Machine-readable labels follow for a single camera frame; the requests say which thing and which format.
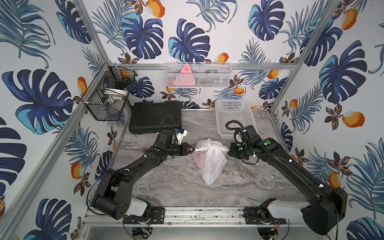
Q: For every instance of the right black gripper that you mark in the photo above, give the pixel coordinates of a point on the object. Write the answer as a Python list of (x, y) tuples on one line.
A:
[(231, 152)]

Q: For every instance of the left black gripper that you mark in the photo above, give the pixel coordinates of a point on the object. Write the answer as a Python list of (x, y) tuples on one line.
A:
[(182, 149)]

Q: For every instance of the white plastic bag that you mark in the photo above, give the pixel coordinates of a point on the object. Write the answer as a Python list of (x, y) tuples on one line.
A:
[(210, 158)]

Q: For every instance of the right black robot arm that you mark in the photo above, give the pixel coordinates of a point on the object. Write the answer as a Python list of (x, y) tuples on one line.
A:
[(324, 206)]

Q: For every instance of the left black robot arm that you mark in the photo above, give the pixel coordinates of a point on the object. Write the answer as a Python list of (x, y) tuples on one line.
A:
[(113, 196)]

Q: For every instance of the white plastic basket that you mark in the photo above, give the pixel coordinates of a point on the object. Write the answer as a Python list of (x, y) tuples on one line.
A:
[(237, 110)]

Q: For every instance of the black tool case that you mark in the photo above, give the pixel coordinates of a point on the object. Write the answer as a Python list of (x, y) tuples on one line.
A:
[(150, 117)]

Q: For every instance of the pink triangle card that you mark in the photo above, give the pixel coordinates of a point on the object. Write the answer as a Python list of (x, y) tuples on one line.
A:
[(186, 77)]

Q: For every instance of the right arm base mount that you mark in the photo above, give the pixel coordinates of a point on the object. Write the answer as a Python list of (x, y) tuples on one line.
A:
[(260, 215)]

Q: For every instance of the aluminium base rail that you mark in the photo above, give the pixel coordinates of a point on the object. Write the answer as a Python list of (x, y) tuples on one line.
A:
[(191, 217)]

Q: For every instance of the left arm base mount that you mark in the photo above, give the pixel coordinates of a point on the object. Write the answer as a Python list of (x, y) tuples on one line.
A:
[(152, 216)]

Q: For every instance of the clear wall shelf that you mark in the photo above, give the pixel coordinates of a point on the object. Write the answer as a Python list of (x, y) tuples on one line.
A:
[(207, 75)]

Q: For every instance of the black wire basket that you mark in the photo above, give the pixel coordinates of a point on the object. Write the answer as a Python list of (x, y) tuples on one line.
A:
[(109, 94)]

